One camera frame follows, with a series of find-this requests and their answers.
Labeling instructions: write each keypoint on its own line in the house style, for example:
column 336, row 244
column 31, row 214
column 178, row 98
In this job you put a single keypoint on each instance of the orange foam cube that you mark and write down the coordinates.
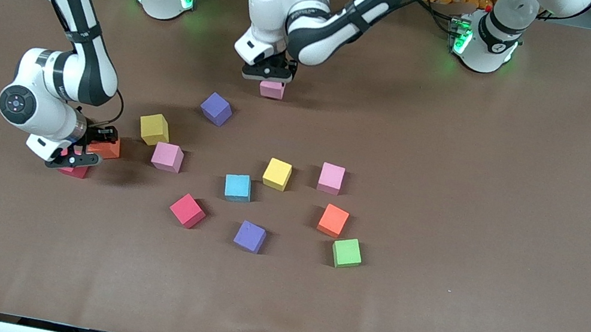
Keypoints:
column 110, row 150
column 333, row 220

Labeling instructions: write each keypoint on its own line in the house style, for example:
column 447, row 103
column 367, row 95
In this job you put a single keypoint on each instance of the red foam cube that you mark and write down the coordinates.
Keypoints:
column 74, row 171
column 187, row 210

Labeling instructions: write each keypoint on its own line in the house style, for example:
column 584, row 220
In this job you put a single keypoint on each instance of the green foam cube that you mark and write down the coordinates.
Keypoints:
column 347, row 252

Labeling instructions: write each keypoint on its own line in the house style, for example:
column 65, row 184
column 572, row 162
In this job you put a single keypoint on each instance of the brown table cover sheet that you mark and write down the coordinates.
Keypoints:
column 450, row 187

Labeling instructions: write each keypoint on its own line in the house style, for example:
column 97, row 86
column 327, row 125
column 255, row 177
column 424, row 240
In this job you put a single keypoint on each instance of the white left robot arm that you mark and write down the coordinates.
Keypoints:
column 325, row 31

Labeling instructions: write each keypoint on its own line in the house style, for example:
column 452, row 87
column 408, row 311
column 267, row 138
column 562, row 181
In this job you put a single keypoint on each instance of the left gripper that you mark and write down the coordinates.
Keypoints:
column 289, row 67

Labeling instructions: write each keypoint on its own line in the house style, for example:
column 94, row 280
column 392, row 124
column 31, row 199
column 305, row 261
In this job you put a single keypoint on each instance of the purple foam cube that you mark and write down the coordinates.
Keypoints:
column 250, row 236
column 216, row 109

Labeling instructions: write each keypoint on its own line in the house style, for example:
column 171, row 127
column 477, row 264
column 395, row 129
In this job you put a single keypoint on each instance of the pink foam cube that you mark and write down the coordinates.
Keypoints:
column 331, row 177
column 167, row 156
column 272, row 90

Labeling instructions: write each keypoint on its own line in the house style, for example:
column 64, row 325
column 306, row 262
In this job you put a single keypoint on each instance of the yellow foam cube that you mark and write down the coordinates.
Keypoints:
column 277, row 173
column 154, row 129

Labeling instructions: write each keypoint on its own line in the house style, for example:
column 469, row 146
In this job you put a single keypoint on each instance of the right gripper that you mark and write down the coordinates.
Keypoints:
column 101, row 133

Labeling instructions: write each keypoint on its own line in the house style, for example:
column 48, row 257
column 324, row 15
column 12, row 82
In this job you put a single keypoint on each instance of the blue foam cube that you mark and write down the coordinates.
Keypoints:
column 237, row 187

